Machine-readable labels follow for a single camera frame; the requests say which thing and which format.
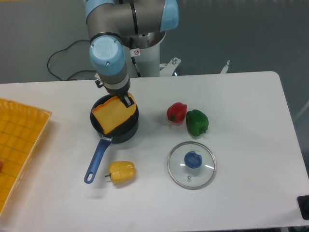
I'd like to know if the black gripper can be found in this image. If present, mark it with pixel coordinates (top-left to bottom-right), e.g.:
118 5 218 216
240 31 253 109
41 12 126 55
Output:
95 78 134 108

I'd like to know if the orange toy bread slice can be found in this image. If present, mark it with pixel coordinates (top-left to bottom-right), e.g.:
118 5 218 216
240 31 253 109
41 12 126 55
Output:
91 93 137 136

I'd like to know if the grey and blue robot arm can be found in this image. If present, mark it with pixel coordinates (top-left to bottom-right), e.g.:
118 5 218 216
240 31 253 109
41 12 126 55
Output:
84 0 179 107

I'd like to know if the red toy bell pepper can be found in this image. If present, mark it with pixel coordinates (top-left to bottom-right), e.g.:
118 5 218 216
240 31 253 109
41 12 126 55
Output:
167 102 187 123

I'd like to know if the yellow toy bell pepper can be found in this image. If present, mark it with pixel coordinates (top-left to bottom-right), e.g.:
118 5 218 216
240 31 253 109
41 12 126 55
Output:
105 161 136 185

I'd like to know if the green toy bell pepper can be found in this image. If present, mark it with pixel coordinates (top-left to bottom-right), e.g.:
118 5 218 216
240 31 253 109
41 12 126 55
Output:
186 109 209 137

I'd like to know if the yellow plastic basket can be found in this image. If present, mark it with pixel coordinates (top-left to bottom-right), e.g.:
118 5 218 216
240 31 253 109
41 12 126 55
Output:
0 98 52 212

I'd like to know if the glass lid with blue knob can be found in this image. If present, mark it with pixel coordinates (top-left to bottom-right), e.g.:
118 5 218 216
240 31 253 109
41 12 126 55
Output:
167 141 217 190

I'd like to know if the black device at table edge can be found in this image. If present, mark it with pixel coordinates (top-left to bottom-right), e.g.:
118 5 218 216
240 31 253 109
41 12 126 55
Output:
297 195 309 220

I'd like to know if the dark pot with blue handle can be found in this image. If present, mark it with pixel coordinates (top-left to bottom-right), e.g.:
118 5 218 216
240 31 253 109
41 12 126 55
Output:
84 93 139 184

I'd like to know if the black cable on floor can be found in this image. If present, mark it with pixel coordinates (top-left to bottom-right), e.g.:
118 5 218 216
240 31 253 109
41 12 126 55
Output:
47 40 98 81

